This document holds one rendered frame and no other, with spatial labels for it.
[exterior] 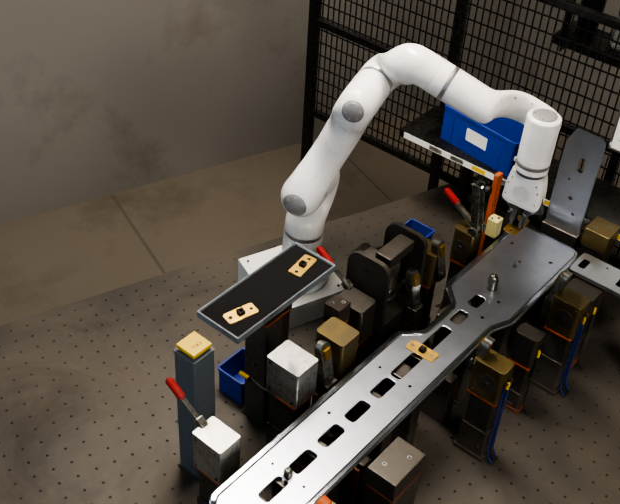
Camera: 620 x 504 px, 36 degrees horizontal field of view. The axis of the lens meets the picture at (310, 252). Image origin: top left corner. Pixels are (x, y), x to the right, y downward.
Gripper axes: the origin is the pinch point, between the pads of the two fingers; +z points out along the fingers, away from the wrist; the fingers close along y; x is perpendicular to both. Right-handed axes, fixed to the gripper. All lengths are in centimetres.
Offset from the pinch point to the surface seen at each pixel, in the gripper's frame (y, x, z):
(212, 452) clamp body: -22, -95, 22
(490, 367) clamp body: 13.7, -31.2, 21.9
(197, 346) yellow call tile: -39, -81, 11
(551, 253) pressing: 3.6, 25.6, 26.8
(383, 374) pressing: -7, -47, 27
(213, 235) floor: -159, 57, 129
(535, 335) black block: 15.6, -7.7, 27.5
